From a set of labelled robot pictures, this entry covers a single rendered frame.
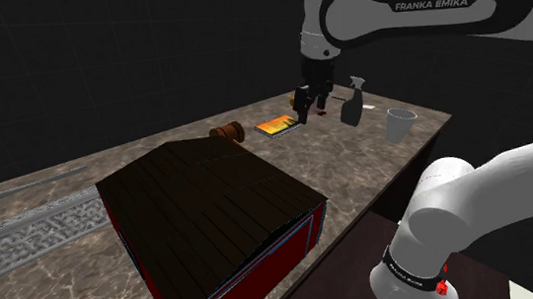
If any long grey knife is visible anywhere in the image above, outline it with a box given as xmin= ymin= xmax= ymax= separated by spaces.
xmin=0 ymin=164 xmax=92 ymax=202

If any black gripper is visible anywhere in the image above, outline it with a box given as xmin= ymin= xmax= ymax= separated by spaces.
xmin=289 ymin=55 xmax=342 ymax=126

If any red toy barn dark roof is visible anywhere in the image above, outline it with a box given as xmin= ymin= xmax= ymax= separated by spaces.
xmin=91 ymin=125 xmax=337 ymax=299

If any orange book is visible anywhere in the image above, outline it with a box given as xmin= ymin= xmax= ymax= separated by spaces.
xmin=253 ymin=112 xmax=303 ymax=141

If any grey spray bottle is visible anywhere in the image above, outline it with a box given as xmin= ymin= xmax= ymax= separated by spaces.
xmin=336 ymin=73 xmax=371 ymax=130

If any grey patterned tray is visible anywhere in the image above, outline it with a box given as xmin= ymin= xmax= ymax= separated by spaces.
xmin=0 ymin=184 xmax=115 ymax=290

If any brown wooden gavel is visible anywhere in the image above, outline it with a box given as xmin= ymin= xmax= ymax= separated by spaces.
xmin=208 ymin=119 xmax=249 ymax=148

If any grey cup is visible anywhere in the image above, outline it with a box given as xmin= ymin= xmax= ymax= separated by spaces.
xmin=383 ymin=105 xmax=421 ymax=146

